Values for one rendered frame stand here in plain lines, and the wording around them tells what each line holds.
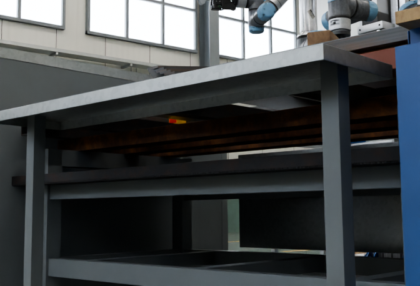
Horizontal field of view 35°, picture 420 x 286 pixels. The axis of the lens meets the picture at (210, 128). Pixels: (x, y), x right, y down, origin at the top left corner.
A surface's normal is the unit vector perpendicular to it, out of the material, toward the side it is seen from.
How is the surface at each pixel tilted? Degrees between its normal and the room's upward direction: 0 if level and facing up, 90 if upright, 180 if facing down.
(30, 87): 90
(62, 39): 90
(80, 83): 90
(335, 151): 90
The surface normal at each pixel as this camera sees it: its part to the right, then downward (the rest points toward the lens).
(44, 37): 0.63, -0.10
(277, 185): -0.68, -0.08
